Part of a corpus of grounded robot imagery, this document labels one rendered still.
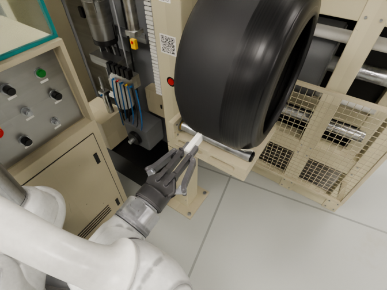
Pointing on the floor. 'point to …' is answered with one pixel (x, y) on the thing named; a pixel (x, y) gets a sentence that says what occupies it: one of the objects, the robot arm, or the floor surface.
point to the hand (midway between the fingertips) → (193, 144)
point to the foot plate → (188, 212)
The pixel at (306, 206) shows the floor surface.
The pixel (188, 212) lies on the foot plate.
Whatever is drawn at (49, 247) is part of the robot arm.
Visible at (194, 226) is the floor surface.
